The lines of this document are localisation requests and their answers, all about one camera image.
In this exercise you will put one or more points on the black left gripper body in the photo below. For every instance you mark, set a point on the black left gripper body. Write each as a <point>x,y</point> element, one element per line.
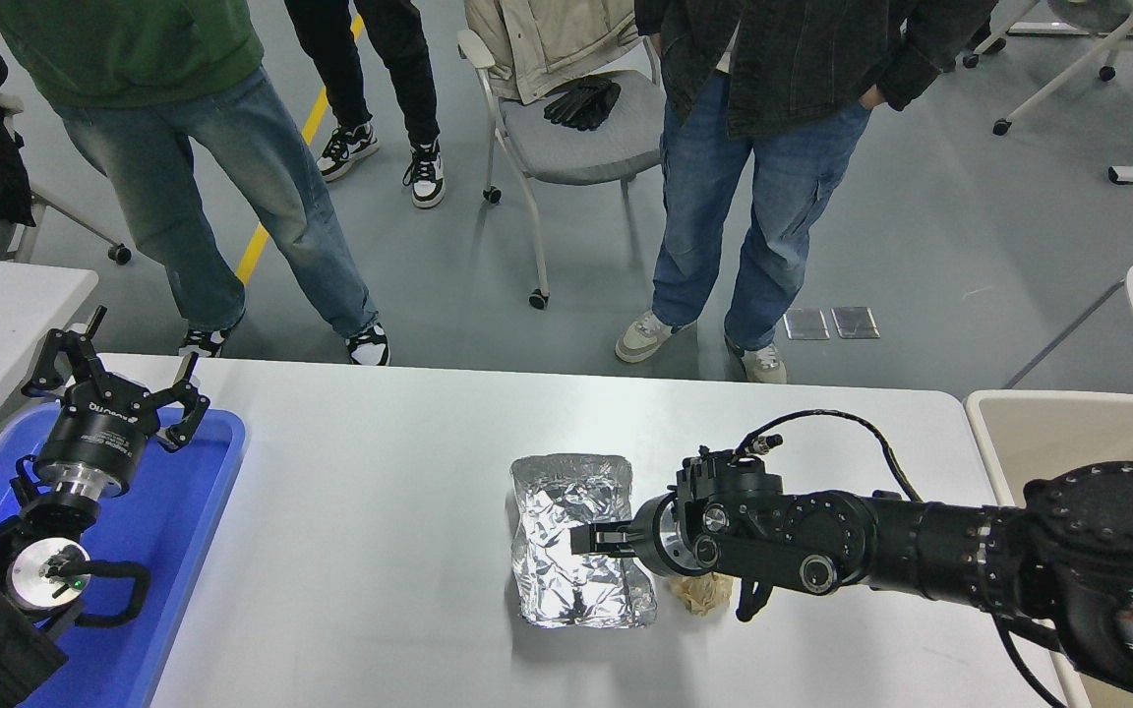
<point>99,433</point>

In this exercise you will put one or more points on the foil tray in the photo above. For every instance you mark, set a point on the foil tray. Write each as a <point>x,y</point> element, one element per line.
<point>557,580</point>

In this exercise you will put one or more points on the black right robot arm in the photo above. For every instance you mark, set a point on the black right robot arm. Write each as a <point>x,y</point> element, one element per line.
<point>921,551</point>

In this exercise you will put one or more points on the tan paper ball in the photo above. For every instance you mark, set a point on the tan paper ball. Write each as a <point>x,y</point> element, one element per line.
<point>699,595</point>

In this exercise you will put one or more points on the person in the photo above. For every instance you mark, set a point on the person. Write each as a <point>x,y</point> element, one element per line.
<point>399,69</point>
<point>704,197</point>
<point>134,49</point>

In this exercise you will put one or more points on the black gloves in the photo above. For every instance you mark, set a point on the black gloves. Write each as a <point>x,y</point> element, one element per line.
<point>581,103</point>

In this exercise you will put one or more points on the grey wheeled chair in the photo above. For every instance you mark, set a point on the grey wheeled chair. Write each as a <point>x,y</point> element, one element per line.
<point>586,147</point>

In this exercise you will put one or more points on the metal floor plate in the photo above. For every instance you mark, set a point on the metal floor plate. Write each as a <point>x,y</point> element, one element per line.
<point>856,323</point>
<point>806,324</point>

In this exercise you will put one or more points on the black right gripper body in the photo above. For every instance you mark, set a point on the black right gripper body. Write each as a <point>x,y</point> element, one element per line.
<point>650,536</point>

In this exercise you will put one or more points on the large pale bin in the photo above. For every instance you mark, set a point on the large pale bin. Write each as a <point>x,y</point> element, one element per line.
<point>1068,433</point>

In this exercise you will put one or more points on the beige jacket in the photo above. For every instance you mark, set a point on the beige jacket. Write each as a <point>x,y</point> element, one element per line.
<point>547,39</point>

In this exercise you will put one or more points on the blue plastic tray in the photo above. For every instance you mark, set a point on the blue plastic tray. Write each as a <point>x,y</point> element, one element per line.
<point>183,511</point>

